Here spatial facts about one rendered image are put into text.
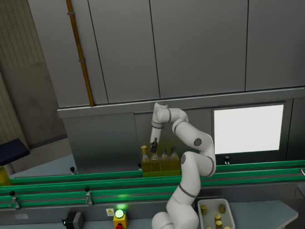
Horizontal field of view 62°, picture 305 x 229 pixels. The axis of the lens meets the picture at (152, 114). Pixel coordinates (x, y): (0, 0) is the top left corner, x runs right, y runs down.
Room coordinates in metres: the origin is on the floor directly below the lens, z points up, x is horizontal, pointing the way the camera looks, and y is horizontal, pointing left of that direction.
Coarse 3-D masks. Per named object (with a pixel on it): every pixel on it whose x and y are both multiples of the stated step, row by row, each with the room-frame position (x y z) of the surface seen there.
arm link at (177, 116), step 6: (168, 108) 1.22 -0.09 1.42; (174, 108) 1.22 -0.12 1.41; (174, 114) 1.18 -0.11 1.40; (180, 114) 1.19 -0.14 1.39; (186, 114) 1.14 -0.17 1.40; (174, 120) 1.18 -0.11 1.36; (180, 120) 1.05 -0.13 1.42; (186, 120) 1.08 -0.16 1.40; (174, 126) 1.04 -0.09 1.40; (174, 132) 1.03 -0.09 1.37
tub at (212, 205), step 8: (200, 200) 1.14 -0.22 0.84; (208, 200) 1.13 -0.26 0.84; (216, 200) 1.12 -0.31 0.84; (224, 200) 1.11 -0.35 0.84; (200, 208) 1.08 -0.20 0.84; (208, 208) 1.12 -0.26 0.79; (216, 208) 1.12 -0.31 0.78; (200, 216) 1.02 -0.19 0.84; (208, 216) 1.08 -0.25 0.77; (224, 216) 1.06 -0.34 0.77; (208, 224) 1.02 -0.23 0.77; (224, 224) 1.01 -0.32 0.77; (232, 224) 0.94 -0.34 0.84
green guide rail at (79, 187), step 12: (132, 180) 1.24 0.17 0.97; (144, 180) 1.23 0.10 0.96; (156, 180) 1.22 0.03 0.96; (168, 180) 1.21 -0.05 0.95; (180, 180) 1.20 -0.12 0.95; (0, 192) 1.32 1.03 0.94; (24, 192) 1.31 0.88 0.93; (36, 192) 1.30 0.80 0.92; (48, 192) 1.29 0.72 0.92; (60, 192) 1.28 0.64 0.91
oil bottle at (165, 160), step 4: (160, 156) 1.29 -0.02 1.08; (164, 156) 1.26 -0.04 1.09; (168, 156) 1.27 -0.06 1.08; (160, 160) 1.26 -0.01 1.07; (164, 160) 1.25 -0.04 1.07; (168, 160) 1.25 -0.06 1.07; (164, 164) 1.25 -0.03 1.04; (168, 164) 1.25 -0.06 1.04; (164, 168) 1.25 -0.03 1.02; (168, 168) 1.25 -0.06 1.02; (164, 172) 1.25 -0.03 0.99; (168, 172) 1.25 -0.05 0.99
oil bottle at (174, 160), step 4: (172, 156) 1.26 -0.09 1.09; (176, 156) 1.25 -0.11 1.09; (172, 160) 1.25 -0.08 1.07; (176, 160) 1.24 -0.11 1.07; (172, 164) 1.25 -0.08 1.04; (176, 164) 1.24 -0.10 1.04; (172, 168) 1.25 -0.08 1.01; (176, 168) 1.24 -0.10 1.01; (172, 172) 1.25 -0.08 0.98; (176, 172) 1.24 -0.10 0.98; (180, 172) 1.28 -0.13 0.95
